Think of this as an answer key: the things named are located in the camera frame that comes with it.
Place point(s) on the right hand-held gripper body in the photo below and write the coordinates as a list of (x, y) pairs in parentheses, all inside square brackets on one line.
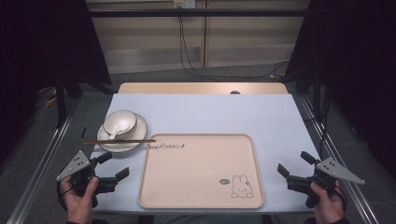
[(337, 172)]

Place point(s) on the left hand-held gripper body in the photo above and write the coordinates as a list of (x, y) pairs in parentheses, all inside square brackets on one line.
[(76, 165)]

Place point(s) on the person's right hand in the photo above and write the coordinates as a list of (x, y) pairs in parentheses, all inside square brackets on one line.
[(330, 205)]

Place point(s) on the person's left hand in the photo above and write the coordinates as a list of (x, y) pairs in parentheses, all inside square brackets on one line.
[(79, 207)]

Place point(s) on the brown wooden chopstick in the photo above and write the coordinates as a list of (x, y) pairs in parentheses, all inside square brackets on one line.
[(124, 140), (102, 142)]

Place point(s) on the small black stick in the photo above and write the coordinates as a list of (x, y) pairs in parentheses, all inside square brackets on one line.
[(83, 132)]

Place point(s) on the white ceramic spoon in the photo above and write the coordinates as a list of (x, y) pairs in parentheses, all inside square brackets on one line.
[(120, 126)]

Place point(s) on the white bowl with dark rim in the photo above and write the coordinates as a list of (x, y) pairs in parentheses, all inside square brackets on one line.
[(124, 117)]

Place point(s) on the white plate with dark rim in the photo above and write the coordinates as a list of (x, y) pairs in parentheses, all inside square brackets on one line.
[(140, 129)]

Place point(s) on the beige tray with rabbit print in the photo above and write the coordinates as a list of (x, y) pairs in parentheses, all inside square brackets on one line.
[(199, 174)]

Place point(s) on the pale blue table cover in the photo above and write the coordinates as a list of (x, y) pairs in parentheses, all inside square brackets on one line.
[(218, 115)]

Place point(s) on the light wooden table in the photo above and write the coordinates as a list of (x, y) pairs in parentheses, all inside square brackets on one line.
[(186, 88)]

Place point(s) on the black curtain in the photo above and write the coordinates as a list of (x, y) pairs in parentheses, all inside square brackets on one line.
[(40, 40), (358, 62)]

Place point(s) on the black horizontal bar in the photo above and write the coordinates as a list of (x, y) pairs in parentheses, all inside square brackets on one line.
[(199, 13)]

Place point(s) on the metal floor rail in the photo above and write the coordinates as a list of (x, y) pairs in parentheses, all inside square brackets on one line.
[(339, 155), (40, 165)]

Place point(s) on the black stand post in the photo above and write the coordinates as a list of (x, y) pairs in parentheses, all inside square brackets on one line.
[(60, 99), (317, 90)]

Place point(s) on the white wall socket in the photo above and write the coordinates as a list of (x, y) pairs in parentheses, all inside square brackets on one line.
[(185, 3)]

